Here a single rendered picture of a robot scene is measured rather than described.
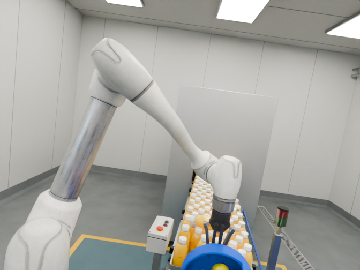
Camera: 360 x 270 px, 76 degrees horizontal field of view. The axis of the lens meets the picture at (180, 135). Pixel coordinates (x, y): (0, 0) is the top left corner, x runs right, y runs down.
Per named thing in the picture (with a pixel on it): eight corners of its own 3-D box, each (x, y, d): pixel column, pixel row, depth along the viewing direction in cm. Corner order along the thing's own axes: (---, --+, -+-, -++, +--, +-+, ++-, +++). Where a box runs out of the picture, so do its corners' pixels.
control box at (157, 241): (145, 250, 116) (148, 231, 115) (155, 231, 136) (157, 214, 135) (164, 255, 115) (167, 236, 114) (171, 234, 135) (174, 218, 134)
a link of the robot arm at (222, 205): (212, 189, 96) (210, 203, 97) (212, 197, 87) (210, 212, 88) (234, 193, 95) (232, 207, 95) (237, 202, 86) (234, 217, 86)
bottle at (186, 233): (172, 260, 127) (177, 229, 125) (178, 254, 134) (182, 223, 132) (183, 265, 124) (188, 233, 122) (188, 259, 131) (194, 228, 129)
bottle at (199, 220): (226, 222, 132) (194, 216, 134) (228, 217, 126) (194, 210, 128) (225, 234, 127) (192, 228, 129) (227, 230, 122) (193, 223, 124)
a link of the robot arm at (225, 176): (244, 200, 88) (225, 187, 100) (251, 160, 86) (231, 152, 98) (219, 201, 84) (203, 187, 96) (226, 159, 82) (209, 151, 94)
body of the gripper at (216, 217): (232, 207, 95) (228, 228, 96) (211, 203, 96) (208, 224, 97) (233, 215, 87) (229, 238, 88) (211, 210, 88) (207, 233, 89)
